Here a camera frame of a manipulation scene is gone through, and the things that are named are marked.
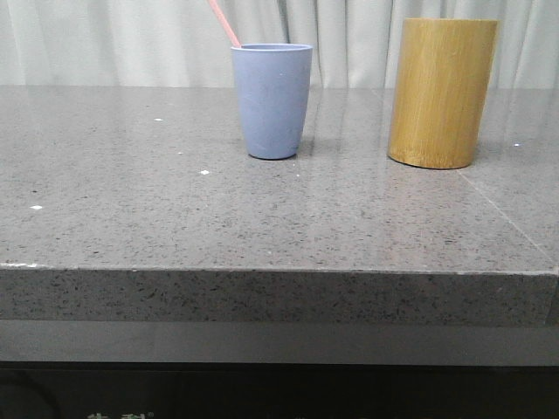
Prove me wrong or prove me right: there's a bamboo cylinder holder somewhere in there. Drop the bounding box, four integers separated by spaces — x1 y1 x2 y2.
388 17 499 169

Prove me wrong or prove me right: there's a pink chopstick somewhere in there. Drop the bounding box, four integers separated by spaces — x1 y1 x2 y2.
207 0 242 48

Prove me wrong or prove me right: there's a blue plastic cup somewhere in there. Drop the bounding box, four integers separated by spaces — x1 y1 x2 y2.
231 44 314 160

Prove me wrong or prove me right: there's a white pleated curtain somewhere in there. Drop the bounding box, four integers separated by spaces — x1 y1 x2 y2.
1 1 558 89

